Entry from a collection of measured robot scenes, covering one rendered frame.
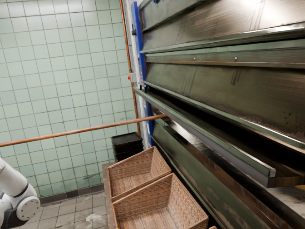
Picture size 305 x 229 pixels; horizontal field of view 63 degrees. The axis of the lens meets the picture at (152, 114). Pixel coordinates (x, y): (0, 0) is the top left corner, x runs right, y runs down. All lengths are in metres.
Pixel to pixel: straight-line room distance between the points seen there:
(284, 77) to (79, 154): 2.87
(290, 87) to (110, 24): 2.63
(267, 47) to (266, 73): 0.10
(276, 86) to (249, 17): 0.22
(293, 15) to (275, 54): 0.12
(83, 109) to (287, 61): 2.71
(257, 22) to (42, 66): 2.68
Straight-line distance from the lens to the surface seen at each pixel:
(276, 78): 0.79
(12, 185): 0.92
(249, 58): 0.85
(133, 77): 2.81
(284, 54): 0.73
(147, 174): 2.47
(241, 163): 0.69
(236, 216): 1.17
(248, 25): 0.82
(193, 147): 1.42
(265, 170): 0.61
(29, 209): 0.96
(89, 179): 3.48
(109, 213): 2.04
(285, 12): 0.71
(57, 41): 3.15
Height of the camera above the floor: 1.71
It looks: 14 degrees down
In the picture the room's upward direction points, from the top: 7 degrees counter-clockwise
